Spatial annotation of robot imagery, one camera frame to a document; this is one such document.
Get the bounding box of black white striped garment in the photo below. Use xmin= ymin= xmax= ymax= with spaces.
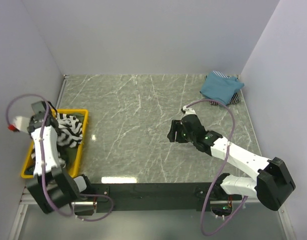
xmin=30 ymin=112 xmax=85 ymax=171

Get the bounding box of teal ribbed tank top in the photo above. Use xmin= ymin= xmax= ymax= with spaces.
xmin=200 ymin=72 xmax=244 ymax=105

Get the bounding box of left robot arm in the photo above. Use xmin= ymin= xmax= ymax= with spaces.
xmin=26 ymin=100 xmax=94 ymax=217

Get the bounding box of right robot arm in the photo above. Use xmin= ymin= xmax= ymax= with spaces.
xmin=167 ymin=113 xmax=296 ymax=211

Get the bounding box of yellow plastic bin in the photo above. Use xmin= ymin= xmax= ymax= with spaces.
xmin=20 ymin=108 xmax=90 ymax=180

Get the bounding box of dark striped folded garment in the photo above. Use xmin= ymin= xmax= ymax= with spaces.
xmin=210 ymin=92 xmax=241 ymax=106

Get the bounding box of olive green garment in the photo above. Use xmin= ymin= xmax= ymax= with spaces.
xmin=25 ymin=112 xmax=87 ymax=176

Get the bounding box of blue white striped folded garment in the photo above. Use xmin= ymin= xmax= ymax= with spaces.
xmin=212 ymin=70 xmax=230 ymax=79

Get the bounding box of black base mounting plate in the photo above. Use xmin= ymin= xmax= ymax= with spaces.
xmin=73 ymin=183 xmax=244 ymax=217

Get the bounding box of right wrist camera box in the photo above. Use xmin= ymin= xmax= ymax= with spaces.
xmin=181 ymin=105 xmax=196 ymax=117

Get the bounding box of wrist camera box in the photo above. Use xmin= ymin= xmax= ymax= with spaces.
xmin=181 ymin=105 xmax=196 ymax=117
xmin=8 ymin=116 xmax=30 ymax=134

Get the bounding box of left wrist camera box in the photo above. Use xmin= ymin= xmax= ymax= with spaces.
xmin=8 ymin=116 xmax=30 ymax=134

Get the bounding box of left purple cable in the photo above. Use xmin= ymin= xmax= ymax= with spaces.
xmin=5 ymin=93 xmax=116 ymax=222

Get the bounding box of aluminium rail frame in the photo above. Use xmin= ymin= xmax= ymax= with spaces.
xmin=20 ymin=182 xmax=285 ymax=211

